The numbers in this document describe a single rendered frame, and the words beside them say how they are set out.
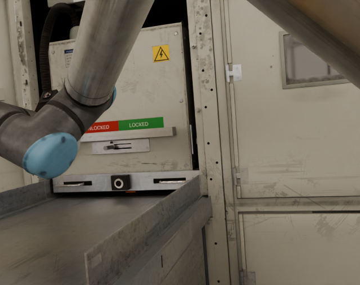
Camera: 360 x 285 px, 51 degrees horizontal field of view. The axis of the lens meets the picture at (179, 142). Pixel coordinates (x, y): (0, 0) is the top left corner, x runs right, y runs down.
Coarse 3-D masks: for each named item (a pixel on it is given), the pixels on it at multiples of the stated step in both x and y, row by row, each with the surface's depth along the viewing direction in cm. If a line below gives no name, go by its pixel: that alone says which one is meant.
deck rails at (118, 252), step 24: (0, 192) 111; (24, 192) 121; (192, 192) 106; (0, 216) 108; (144, 216) 71; (168, 216) 85; (120, 240) 61; (144, 240) 70; (96, 264) 53; (120, 264) 60
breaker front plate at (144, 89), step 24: (72, 48) 129; (144, 48) 122; (144, 72) 123; (168, 72) 120; (120, 96) 126; (144, 96) 123; (168, 96) 121; (96, 120) 129; (168, 120) 122; (96, 144) 129; (144, 144) 124; (168, 144) 122; (72, 168) 132; (96, 168) 130; (120, 168) 127; (144, 168) 125; (168, 168) 123
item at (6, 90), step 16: (0, 0) 128; (0, 16) 128; (0, 32) 128; (16, 32) 130; (0, 48) 128; (16, 48) 129; (0, 64) 127; (16, 64) 129; (0, 80) 127; (16, 80) 129; (0, 96) 125; (0, 160) 126; (0, 176) 126; (16, 176) 131
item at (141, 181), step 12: (72, 180) 131; (84, 180) 130; (96, 180) 129; (108, 180) 128; (132, 180) 125; (144, 180) 124; (156, 180) 123; (168, 180) 122; (180, 180) 121; (60, 192) 133
